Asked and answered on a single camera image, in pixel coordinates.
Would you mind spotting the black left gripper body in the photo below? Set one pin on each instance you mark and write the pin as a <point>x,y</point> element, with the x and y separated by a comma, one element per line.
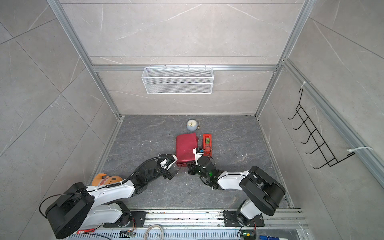
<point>160,171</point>

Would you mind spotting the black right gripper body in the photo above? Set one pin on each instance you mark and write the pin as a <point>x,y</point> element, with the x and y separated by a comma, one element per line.
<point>197,170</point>

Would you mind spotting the red tape dispenser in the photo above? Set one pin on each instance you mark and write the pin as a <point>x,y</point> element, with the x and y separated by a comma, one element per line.
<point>207,145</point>

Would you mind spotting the dark red wrapping paper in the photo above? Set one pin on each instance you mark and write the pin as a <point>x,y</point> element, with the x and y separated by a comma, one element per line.
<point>185,145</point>

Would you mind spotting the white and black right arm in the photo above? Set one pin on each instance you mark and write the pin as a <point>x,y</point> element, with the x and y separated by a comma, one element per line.
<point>264,192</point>

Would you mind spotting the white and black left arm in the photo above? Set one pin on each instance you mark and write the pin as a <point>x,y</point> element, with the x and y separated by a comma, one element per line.
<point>81,207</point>

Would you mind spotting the small round white clock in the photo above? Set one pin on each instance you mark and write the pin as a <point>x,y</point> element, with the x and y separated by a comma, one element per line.
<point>192,125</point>

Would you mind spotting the orange plush toy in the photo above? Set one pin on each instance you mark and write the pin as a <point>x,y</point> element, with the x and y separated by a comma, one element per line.
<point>103,179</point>

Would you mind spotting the red and white marker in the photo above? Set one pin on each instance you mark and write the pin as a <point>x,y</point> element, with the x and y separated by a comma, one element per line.
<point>85,231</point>

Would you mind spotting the blue and white marker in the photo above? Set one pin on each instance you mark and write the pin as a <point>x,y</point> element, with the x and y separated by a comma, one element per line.
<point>271,238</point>

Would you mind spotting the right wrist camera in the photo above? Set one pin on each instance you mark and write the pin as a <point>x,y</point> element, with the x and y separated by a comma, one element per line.
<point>200,152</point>

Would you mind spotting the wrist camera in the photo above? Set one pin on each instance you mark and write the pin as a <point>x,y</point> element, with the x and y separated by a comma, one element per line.
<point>166,161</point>
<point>200,152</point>

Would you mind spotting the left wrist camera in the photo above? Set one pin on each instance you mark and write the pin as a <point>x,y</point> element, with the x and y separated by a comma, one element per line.
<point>166,161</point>

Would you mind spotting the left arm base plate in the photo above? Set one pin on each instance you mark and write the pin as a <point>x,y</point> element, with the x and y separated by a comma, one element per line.
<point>133,219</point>

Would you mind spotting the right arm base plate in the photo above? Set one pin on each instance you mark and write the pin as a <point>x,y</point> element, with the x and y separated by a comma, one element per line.
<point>236,219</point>

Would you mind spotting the aluminium front rail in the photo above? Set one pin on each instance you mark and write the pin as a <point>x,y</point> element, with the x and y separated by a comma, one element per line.
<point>204,225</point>

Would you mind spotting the white wire mesh basket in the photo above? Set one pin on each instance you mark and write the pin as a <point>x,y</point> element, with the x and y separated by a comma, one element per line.
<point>178,80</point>

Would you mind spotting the black wire hook rack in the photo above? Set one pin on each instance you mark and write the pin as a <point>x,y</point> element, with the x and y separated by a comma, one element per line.
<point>315,136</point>

